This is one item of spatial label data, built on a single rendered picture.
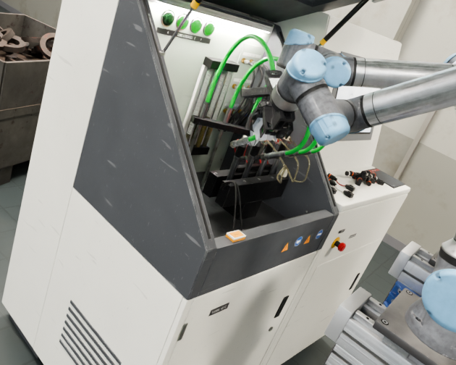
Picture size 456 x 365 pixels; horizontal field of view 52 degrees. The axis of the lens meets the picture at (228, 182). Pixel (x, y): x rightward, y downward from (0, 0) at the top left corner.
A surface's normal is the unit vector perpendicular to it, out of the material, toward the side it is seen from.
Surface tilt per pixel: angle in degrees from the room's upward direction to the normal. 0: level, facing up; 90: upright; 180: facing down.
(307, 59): 45
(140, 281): 90
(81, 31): 90
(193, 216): 90
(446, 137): 90
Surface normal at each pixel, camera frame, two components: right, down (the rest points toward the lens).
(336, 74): -0.08, 0.37
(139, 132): -0.65, 0.08
